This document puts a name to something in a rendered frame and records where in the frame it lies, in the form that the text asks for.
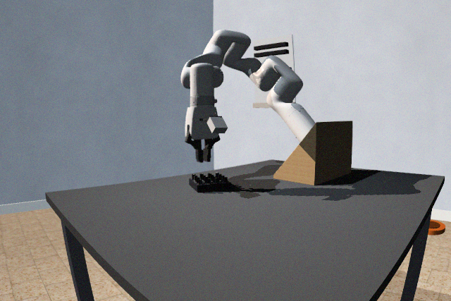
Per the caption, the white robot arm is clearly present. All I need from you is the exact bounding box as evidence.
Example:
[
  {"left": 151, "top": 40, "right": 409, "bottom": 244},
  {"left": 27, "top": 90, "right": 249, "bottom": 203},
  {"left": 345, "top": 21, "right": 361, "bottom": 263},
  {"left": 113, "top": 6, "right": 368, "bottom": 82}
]
[{"left": 181, "top": 30, "right": 315, "bottom": 142}]

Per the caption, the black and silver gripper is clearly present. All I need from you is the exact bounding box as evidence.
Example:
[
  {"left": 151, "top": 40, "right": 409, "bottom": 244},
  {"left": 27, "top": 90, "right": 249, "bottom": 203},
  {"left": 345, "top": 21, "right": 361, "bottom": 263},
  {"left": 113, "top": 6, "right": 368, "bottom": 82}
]
[{"left": 185, "top": 105, "right": 220, "bottom": 163}]

